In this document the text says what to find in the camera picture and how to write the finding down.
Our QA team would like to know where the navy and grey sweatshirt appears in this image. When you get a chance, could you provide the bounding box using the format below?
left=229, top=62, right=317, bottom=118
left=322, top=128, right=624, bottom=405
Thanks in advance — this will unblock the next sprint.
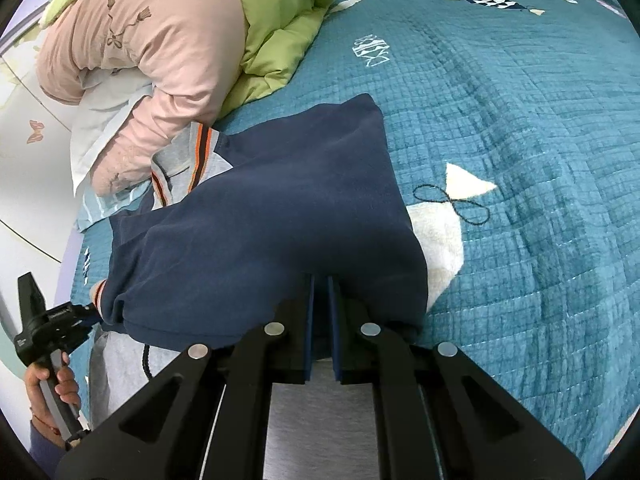
left=89, top=93, right=429, bottom=426

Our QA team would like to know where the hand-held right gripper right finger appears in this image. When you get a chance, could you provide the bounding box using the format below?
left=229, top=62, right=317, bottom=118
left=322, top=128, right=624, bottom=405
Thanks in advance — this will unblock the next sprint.
left=327, top=275, right=586, bottom=480

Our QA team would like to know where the white pillow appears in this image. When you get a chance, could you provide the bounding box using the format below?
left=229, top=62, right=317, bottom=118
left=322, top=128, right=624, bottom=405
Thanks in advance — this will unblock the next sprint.
left=69, top=67, right=156, bottom=197

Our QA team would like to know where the striped light blue sheet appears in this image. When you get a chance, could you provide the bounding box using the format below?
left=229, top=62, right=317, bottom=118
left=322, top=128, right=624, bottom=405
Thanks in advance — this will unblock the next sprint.
left=75, top=180, right=153, bottom=233

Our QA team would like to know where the person's left forearm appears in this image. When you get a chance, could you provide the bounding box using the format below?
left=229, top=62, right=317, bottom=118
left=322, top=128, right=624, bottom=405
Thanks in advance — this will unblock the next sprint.
left=29, top=417, right=68, bottom=467

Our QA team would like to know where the person's left hand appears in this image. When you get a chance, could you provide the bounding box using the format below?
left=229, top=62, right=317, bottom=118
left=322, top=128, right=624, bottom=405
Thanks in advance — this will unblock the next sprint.
left=25, top=351, right=82, bottom=442

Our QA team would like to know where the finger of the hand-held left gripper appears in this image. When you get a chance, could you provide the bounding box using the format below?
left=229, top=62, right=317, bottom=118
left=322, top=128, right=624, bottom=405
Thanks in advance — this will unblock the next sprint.
left=75, top=303, right=103, bottom=327

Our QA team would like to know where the pink embroidered quilt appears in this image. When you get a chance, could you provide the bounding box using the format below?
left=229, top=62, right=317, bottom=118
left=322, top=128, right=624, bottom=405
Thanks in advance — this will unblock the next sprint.
left=36, top=0, right=251, bottom=197

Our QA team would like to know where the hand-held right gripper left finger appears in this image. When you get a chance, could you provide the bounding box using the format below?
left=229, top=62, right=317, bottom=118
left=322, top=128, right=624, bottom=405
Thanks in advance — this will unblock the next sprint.
left=55, top=273, right=315, bottom=480

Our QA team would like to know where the teal quilted bedspread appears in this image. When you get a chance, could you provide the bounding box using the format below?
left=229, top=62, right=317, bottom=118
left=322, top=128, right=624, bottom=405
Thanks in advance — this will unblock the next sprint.
left=70, top=0, right=640, bottom=478

